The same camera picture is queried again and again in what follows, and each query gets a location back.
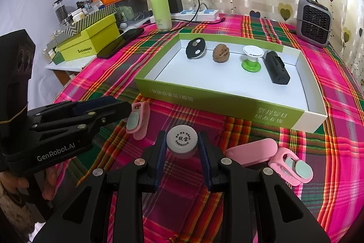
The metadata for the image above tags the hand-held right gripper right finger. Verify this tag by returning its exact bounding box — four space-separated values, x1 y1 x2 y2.
197 130 332 243

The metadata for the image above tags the white power strip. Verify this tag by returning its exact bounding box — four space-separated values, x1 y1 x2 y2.
149 8 220 23

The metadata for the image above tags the black rectangular device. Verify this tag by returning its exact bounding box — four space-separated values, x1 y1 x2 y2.
263 51 291 86

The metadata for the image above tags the chevron striped box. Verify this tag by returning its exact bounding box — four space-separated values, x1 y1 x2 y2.
46 4 117 42

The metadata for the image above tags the small white capped bottle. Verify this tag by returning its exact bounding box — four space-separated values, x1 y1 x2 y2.
166 125 199 159

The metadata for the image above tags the white and green suction holder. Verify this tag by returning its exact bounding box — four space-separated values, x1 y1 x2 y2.
241 45 269 73

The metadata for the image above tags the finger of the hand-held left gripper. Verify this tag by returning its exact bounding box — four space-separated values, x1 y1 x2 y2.
31 102 133 134
30 97 119 122

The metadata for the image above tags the green cardboard box tray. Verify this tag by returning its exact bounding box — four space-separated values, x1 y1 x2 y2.
134 32 328 134

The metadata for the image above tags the pink green plaid cloth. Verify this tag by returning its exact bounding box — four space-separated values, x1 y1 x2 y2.
53 14 363 243

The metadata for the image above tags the dark glass jar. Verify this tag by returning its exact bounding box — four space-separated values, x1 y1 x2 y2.
53 0 69 25

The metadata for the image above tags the black charger plug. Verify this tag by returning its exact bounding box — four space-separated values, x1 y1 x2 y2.
168 0 184 15

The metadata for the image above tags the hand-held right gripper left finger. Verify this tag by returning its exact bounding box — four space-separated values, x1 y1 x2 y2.
33 130 167 243

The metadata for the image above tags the large walnut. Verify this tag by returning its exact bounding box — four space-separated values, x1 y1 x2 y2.
212 43 231 64

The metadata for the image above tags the grey desktop heater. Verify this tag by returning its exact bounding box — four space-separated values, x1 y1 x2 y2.
296 0 334 49

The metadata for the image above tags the pink clip with mint pads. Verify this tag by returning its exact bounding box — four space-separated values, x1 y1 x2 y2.
268 147 314 186
125 102 150 141

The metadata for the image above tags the pink case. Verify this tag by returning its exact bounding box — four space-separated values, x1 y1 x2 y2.
227 138 278 167

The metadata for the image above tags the black smartphone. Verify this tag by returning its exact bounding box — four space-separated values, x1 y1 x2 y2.
97 27 145 59

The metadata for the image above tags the black oval magnet case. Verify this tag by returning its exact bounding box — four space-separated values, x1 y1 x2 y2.
186 38 207 59

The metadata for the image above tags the white side shelf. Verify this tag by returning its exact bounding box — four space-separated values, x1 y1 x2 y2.
45 60 87 74

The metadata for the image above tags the person's left hand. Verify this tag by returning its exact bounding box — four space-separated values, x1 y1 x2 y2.
0 166 62 201

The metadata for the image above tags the green lotion bottle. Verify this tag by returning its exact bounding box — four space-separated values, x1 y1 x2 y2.
150 0 172 32

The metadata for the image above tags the yellow-green shoebox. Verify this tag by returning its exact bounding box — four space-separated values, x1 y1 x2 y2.
56 14 120 63

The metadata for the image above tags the person's left forearm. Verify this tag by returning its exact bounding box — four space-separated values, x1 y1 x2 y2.
0 191 32 243

